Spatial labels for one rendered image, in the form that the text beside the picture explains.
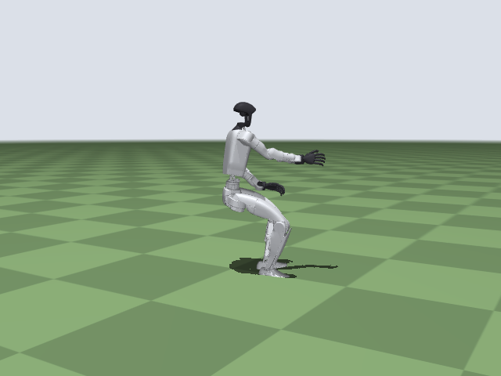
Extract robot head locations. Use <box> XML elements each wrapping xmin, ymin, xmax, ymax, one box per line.
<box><xmin>233</xmin><ymin>102</ymin><xmax>256</xmax><ymax>130</ymax></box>

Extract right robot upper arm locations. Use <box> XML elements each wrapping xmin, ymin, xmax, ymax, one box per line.
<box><xmin>236</xmin><ymin>131</ymin><xmax>275</xmax><ymax>160</ymax></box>

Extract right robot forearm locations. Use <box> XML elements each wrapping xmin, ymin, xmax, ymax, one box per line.
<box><xmin>269</xmin><ymin>148</ymin><xmax>301</xmax><ymax>164</ymax></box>

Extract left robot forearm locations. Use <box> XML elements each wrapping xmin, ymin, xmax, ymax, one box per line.
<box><xmin>242</xmin><ymin>167</ymin><xmax>263</xmax><ymax>190</ymax></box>

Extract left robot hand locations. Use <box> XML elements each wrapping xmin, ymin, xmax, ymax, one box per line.
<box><xmin>257</xmin><ymin>182</ymin><xmax>285</xmax><ymax>196</ymax></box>

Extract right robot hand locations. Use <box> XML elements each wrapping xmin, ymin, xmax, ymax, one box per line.
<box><xmin>295</xmin><ymin>150</ymin><xmax>326</xmax><ymax>166</ymax></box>

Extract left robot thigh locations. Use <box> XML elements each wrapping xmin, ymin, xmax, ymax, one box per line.
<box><xmin>239</xmin><ymin>187</ymin><xmax>279</xmax><ymax>223</ymax></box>

